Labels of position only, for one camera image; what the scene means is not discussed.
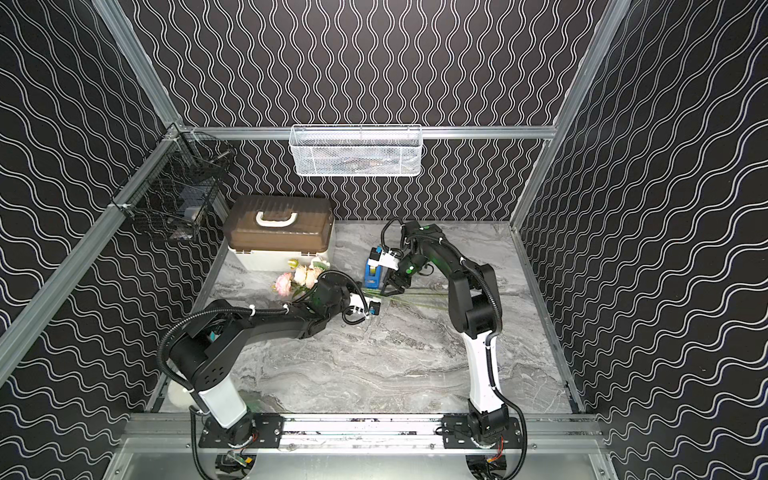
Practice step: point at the blue tape dispenser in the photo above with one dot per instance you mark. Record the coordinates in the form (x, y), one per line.
(373, 274)

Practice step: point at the black wire basket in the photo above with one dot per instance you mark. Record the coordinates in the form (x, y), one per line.
(174, 200)

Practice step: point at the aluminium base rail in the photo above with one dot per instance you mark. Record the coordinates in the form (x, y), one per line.
(378, 434)

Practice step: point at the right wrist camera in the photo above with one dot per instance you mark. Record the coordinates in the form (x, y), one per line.
(388, 258)

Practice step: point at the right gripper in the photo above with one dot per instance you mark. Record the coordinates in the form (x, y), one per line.
(392, 282)

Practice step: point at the pink flower bouquet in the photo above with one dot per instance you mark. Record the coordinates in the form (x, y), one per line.
(300, 278)

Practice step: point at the white tape roll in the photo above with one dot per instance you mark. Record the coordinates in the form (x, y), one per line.
(176, 395)

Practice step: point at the brown lid storage box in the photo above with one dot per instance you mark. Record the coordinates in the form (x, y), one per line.
(276, 233)

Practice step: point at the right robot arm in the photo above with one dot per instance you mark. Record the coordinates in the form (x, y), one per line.
(475, 311)

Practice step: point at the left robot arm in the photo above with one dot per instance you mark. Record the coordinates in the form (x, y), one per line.
(199, 352)

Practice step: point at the white wire basket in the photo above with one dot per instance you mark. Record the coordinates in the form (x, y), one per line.
(357, 150)

